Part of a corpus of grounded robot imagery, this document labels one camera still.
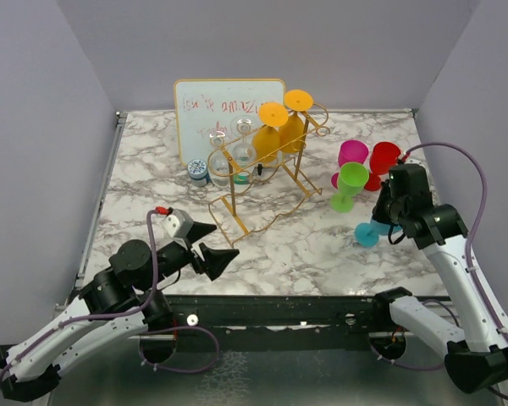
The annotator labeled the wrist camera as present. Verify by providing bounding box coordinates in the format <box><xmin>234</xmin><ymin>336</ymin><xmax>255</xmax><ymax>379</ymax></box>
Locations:
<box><xmin>153</xmin><ymin>206</ymin><xmax>194</xmax><ymax>247</ymax></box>
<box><xmin>389</xmin><ymin>163</ymin><xmax>433</xmax><ymax>208</ymax></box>

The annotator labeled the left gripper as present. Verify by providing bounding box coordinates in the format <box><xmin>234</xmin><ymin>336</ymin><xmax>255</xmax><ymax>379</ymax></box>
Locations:
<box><xmin>139</xmin><ymin>222</ymin><xmax>240</xmax><ymax>292</ymax></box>

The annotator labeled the clear wine glass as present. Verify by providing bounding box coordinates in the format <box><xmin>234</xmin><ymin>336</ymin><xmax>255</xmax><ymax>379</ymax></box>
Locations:
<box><xmin>208</xmin><ymin>129</ymin><xmax>229</xmax><ymax>188</ymax></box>
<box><xmin>231</xmin><ymin>117</ymin><xmax>257</xmax><ymax>167</ymax></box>

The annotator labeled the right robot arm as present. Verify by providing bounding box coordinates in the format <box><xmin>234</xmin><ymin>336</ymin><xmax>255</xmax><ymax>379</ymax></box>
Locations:
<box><xmin>372</xmin><ymin>180</ymin><xmax>508</xmax><ymax>393</ymax></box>

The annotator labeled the red wine glass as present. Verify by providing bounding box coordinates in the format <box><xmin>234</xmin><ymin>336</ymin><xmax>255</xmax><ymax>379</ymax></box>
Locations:
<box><xmin>364</xmin><ymin>141</ymin><xmax>401</xmax><ymax>192</ymax></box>

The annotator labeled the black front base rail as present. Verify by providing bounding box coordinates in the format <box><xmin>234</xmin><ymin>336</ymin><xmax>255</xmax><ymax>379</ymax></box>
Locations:
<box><xmin>138</xmin><ymin>295</ymin><xmax>397</xmax><ymax>353</ymax></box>

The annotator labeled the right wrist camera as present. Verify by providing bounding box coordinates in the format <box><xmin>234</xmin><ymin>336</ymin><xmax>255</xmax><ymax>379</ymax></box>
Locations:
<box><xmin>389</xmin><ymin>163</ymin><xmax>433</xmax><ymax>208</ymax></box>

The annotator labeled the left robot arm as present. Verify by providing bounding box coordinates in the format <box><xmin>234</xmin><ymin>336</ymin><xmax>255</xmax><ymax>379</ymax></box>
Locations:
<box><xmin>0</xmin><ymin>215</ymin><xmax>240</xmax><ymax>403</ymax></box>

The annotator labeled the pink wine glass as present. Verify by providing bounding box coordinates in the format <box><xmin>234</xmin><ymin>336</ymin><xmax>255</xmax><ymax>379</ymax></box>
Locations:
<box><xmin>338</xmin><ymin>140</ymin><xmax>369</xmax><ymax>167</ymax></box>

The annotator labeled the yellow framed whiteboard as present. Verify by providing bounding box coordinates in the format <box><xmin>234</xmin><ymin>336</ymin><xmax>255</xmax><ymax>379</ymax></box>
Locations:
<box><xmin>174</xmin><ymin>79</ymin><xmax>285</xmax><ymax>165</ymax></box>

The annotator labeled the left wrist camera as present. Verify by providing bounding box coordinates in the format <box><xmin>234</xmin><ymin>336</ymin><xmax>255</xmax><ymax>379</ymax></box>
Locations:
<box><xmin>153</xmin><ymin>206</ymin><xmax>194</xmax><ymax>247</ymax></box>

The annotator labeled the rear orange wine glass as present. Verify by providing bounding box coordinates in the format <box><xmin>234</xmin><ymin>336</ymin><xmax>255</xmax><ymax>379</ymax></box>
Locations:
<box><xmin>278</xmin><ymin>90</ymin><xmax>313</xmax><ymax>154</ymax></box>

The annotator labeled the gold wire glass rack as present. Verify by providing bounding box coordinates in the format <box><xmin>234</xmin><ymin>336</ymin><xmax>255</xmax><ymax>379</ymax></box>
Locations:
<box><xmin>207</xmin><ymin>101</ymin><xmax>329</xmax><ymax>248</ymax></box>

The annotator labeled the rear clear wine glass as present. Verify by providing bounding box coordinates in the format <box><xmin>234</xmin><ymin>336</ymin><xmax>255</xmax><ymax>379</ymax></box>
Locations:
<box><xmin>231</xmin><ymin>117</ymin><xmax>257</xmax><ymax>167</ymax></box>

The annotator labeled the blue white small can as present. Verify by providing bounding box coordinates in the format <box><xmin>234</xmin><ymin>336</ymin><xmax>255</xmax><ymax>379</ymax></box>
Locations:
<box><xmin>187</xmin><ymin>159</ymin><xmax>210</xmax><ymax>187</ymax></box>

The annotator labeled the green wine glass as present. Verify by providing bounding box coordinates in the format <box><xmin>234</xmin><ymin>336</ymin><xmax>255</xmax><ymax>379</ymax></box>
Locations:
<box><xmin>330</xmin><ymin>162</ymin><xmax>369</xmax><ymax>213</ymax></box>

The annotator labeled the teal wine glass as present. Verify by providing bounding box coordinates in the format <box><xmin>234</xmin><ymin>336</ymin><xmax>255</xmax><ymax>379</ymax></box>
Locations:
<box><xmin>354</xmin><ymin>219</ymin><xmax>390</xmax><ymax>248</ymax></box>

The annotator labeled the front clear wine glass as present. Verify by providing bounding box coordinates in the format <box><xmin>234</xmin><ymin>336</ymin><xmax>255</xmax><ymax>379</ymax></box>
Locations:
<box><xmin>208</xmin><ymin>129</ymin><xmax>229</xmax><ymax>188</ymax></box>

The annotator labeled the front orange wine glass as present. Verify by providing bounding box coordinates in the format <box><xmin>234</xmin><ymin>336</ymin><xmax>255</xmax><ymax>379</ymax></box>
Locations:
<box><xmin>251</xmin><ymin>101</ymin><xmax>289</xmax><ymax>164</ymax></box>

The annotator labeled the orange wine glass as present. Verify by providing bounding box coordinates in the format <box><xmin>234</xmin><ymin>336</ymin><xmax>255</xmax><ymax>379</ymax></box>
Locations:
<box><xmin>251</xmin><ymin>101</ymin><xmax>289</xmax><ymax>164</ymax></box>
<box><xmin>278</xmin><ymin>90</ymin><xmax>313</xmax><ymax>154</ymax></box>

